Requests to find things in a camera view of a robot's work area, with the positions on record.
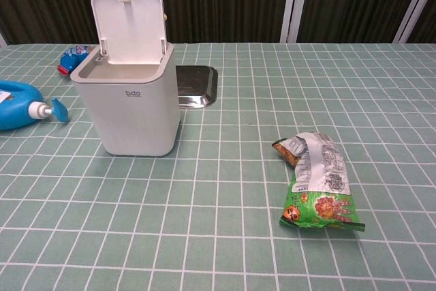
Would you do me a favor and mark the white trash bin lid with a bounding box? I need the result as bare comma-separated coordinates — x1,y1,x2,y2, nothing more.
69,41,181,157

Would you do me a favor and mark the white plastic bin lid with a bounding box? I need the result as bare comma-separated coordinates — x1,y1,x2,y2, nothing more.
90,0,168,66

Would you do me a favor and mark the stainless steel tray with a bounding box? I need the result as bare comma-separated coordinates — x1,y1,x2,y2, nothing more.
174,65,219,110

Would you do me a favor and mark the green checked tablecloth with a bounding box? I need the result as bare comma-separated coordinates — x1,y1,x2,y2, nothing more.
0,42,436,291

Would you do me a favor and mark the green snack bag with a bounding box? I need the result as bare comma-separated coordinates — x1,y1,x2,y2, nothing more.
272,132,367,232

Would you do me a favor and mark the dark folding screen panel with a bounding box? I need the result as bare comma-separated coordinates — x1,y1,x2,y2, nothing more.
394,0,436,44
0,0,137,46
135,0,302,44
289,0,433,44

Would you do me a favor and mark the blue red snack packet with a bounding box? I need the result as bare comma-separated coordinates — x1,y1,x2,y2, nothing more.
57,44,97,76

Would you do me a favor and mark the blue pump detergent bottle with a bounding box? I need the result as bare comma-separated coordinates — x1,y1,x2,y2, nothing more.
0,80,71,132

